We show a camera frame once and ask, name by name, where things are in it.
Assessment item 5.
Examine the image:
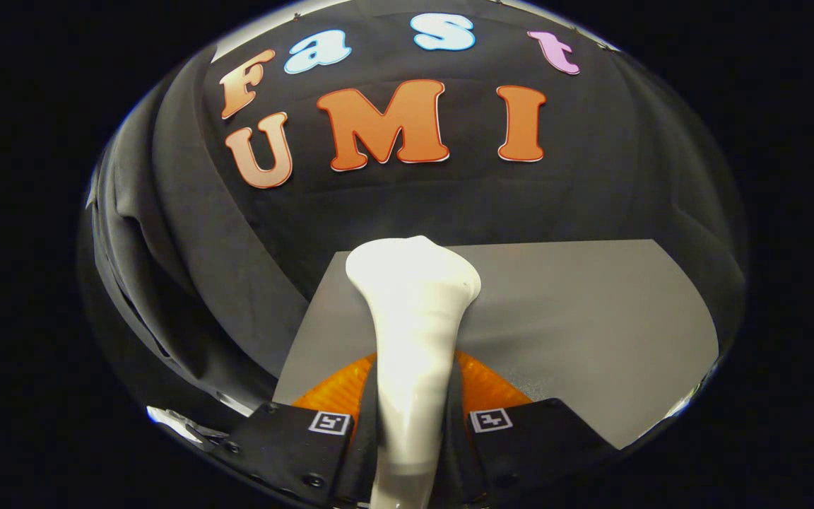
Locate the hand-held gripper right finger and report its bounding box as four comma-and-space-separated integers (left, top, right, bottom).
449, 350, 623, 506

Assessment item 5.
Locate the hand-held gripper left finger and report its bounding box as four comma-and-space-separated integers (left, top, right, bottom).
220, 352, 379, 506

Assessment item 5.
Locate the grey cabinet with drawers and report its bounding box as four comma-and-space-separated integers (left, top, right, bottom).
273, 239, 720, 450

